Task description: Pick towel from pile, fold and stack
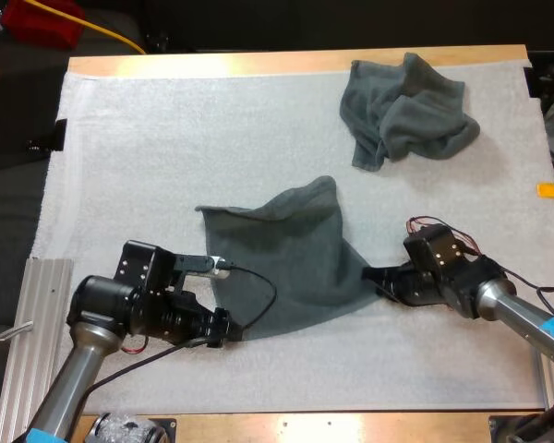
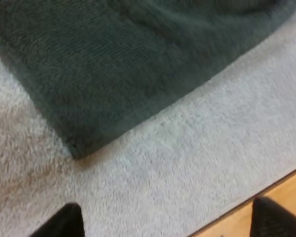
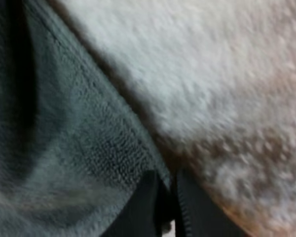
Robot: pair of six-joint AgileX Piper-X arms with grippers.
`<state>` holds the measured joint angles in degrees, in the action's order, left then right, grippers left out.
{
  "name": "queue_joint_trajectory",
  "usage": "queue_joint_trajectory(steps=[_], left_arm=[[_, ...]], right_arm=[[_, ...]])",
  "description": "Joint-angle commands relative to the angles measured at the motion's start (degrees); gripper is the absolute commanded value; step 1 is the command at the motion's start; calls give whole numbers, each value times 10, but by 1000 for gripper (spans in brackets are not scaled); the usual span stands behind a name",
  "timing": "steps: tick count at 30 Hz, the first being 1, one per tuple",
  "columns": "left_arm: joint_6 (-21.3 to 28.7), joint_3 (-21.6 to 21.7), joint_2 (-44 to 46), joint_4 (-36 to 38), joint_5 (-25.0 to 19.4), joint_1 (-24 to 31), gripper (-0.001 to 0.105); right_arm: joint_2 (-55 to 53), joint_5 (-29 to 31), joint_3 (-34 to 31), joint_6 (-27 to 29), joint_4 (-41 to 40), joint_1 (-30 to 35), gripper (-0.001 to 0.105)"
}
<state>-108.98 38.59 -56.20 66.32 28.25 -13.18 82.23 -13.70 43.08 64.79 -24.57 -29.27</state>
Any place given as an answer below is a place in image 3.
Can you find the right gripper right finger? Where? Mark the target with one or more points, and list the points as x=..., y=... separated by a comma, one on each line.
x=202, y=217

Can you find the grey-green towel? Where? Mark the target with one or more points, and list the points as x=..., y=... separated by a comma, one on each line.
x=64, y=138

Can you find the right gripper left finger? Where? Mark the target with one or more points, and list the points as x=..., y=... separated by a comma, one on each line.
x=143, y=212

